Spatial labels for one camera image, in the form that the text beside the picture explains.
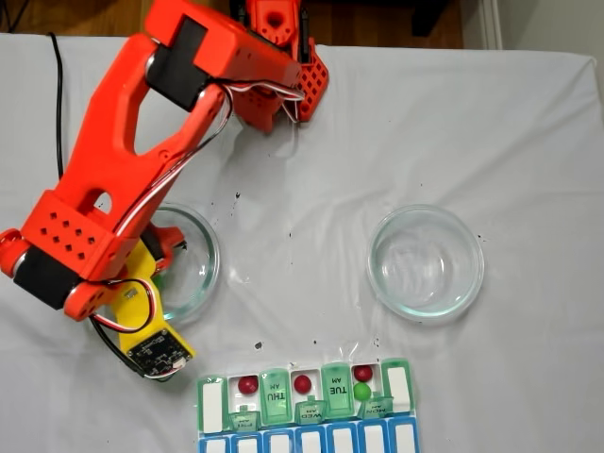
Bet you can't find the small clear glass bowl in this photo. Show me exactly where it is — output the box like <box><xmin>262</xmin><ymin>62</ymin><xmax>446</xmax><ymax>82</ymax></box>
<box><xmin>366</xmin><ymin>203</ymin><xmax>486</xmax><ymax>323</ymax></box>

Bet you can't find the black table clamp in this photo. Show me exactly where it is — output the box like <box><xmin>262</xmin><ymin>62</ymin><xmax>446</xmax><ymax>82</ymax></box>
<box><xmin>297</xmin><ymin>8</ymin><xmax>316</xmax><ymax>65</ymax></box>

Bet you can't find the weekly pill organizer box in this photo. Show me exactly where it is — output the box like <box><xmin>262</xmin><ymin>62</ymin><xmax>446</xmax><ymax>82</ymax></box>
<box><xmin>195</xmin><ymin>357</ymin><xmax>421</xmax><ymax>453</ymax></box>

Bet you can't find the camera board on yellow mount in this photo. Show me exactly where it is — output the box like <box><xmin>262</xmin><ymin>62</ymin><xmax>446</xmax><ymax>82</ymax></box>
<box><xmin>109</xmin><ymin>281</ymin><xmax>197</xmax><ymax>383</ymax></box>

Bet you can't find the large clear glass bowl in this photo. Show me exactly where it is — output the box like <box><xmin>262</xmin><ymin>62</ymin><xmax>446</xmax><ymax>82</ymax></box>
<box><xmin>150</xmin><ymin>202</ymin><xmax>222</xmax><ymax>325</ymax></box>

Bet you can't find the red white servo wire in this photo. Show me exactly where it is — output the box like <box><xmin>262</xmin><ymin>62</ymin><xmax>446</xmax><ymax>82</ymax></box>
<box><xmin>89</xmin><ymin>277</ymin><xmax>161</xmax><ymax>335</ymax></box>
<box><xmin>111</xmin><ymin>79</ymin><xmax>308</xmax><ymax>237</ymax></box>

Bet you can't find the white baseboard trim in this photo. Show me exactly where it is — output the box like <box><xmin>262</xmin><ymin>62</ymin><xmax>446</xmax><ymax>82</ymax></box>
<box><xmin>478</xmin><ymin>0</ymin><xmax>504</xmax><ymax>51</ymax></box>

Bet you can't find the white plastic table cover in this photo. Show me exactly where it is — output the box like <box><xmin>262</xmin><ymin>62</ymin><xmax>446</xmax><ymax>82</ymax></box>
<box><xmin>0</xmin><ymin>30</ymin><xmax>604</xmax><ymax>453</ymax></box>

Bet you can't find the black cable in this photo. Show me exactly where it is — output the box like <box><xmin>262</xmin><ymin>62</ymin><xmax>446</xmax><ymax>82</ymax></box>
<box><xmin>46</xmin><ymin>31</ymin><xmax>147</xmax><ymax>381</ymax></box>

